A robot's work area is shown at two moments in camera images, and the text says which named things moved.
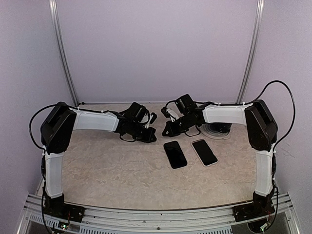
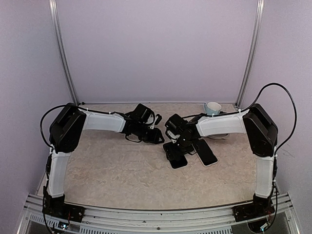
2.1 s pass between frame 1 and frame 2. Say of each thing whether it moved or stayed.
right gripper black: moved
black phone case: stayed
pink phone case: stayed
